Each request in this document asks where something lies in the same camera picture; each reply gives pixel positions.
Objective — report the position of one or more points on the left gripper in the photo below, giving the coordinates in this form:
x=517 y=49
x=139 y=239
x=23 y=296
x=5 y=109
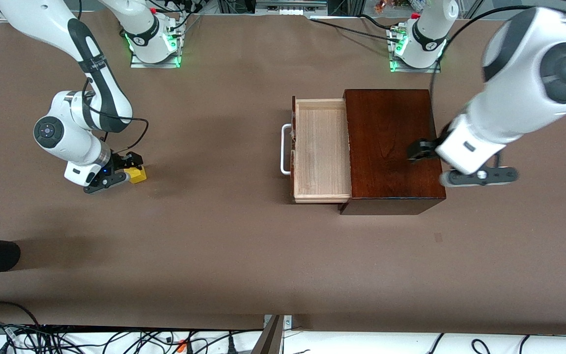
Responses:
x=421 y=149

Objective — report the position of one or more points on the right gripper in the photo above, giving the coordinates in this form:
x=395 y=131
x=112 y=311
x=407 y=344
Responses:
x=120 y=162

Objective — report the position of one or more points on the yellow cube block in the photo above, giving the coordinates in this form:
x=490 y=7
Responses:
x=138 y=176

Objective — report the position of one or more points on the light wood drawer dark front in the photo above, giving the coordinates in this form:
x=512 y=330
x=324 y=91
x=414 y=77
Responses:
x=320 y=147

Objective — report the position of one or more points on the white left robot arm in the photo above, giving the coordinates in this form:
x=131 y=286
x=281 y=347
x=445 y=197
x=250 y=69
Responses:
x=523 y=73

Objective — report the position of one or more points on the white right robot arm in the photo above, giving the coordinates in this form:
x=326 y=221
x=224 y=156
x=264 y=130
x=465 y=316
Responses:
x=57 y=19

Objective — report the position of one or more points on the dark brown wooden cabinet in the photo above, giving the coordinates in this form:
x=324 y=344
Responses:
x=391 y=147

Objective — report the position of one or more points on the aluminium equipment rack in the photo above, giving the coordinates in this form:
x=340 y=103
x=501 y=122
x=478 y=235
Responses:
x=288 y=6

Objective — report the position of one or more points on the dark slanted bar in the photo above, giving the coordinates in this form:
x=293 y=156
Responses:
x=269 y=341

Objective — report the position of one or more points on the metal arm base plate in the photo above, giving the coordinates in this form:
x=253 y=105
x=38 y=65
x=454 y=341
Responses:
x=396 y=66
x=138 y=61

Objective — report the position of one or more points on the small metal bracket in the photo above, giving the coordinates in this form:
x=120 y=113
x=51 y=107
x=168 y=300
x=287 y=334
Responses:
x=288 y=322

